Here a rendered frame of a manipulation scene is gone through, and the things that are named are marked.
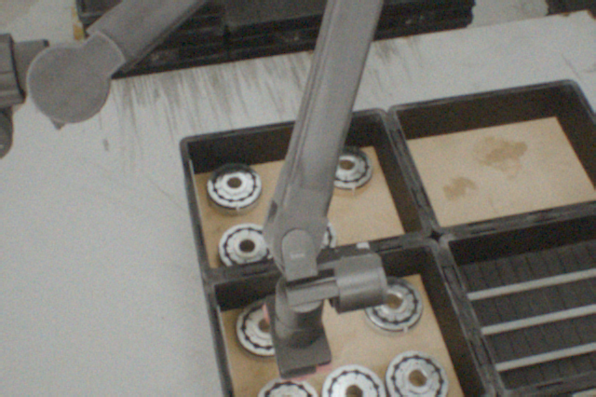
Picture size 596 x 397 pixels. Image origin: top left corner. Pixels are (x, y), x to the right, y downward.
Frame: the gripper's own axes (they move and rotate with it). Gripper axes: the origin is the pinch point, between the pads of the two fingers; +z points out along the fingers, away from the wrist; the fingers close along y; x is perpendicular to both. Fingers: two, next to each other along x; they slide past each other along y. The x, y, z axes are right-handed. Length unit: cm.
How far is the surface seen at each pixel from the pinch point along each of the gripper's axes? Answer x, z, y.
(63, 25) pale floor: 40, 108, 190
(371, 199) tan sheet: -25, 24, 37
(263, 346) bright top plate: 2.1, 20.3, 10.8
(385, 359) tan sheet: -17.6, 23.4, 5.3
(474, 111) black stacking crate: -49, 18, 50
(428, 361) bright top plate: -23.8, 20.5, 2.4
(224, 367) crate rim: 9.1, 13.2, 5.8
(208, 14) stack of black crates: -7, 54, 126
